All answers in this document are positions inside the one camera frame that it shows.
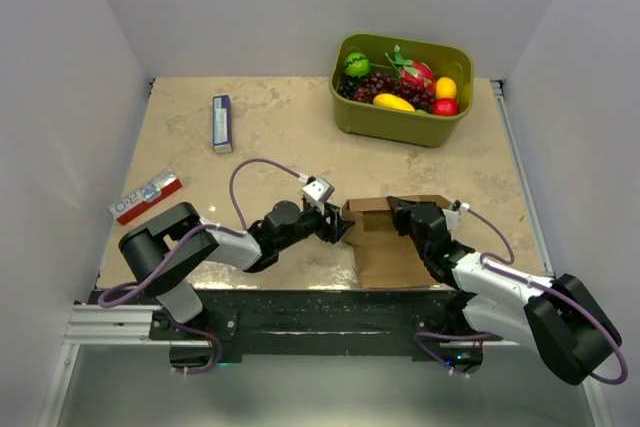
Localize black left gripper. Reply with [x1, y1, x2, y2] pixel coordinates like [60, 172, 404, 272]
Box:
[276, 200, 354, 252]

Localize brown cardboard paper box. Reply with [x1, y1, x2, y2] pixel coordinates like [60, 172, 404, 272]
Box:
[342, 197, 437, 289]

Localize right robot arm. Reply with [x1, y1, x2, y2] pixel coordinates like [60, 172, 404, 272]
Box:
[386, 196, 629, 385]

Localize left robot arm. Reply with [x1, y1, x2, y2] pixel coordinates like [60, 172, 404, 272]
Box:
[100, 200, 354, 339]

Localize purple toothpaste box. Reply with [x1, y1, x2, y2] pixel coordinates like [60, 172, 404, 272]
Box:
[212, 95, 233, 154]

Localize red white toothpaste box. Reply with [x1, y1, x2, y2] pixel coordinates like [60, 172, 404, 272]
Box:
[109, 169, 183, 225]

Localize green plastic bin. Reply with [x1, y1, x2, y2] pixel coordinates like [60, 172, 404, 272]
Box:
[329, 33, 474, 148]

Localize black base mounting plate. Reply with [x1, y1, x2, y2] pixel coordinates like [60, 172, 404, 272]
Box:
[87, 286, 506, 364]

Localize yellow toy mango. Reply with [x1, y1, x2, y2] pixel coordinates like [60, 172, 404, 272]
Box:
[372, 93, 415, 112]

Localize red toy apple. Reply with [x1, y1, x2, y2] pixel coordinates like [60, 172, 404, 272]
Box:
[432, 98, 459, 117]

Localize dark red toy grapes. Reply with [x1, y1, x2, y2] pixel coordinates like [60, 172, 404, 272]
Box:
[350, 73, 436, 113]

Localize orange toy fruit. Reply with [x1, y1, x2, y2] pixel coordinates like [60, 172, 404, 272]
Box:
[435, 77, 458, 100]

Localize dark blue toy grapes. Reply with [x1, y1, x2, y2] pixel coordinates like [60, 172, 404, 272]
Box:
[336, 76, 363, 99]

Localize pink toy dragon fruit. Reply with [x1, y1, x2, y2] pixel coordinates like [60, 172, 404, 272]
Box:
[385, 45, 436, 93]

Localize green toy fruit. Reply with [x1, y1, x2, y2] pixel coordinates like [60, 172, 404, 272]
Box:
[342, 51, 371, 78]

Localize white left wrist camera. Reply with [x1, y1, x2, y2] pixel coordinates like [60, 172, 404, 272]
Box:
[302, 176, 335, 210]

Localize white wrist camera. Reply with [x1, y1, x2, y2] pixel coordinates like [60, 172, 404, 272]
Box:
[443, 200, 470, 231]
[302, 176, 335, 210]

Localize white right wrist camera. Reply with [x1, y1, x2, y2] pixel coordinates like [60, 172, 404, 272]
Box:
[443, 200, 470, 231]

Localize aluminium frame rail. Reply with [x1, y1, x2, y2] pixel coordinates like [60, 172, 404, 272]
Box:
[490, 80, 555, 277]

